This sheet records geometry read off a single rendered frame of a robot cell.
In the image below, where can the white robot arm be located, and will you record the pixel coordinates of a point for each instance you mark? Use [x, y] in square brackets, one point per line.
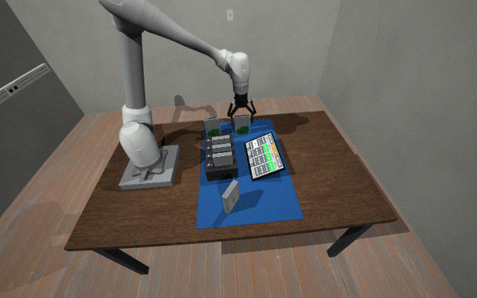
[135, 136]

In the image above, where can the blue flat mat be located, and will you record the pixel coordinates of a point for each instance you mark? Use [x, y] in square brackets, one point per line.
[270, 199]

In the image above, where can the status display screen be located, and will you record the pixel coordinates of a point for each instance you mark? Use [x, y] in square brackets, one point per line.
[263, 156]

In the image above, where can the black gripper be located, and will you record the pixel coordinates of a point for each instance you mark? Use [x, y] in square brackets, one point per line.
[241, 101]

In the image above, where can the dark grey drive dock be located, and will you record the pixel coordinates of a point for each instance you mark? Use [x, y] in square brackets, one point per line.
[221, 172]

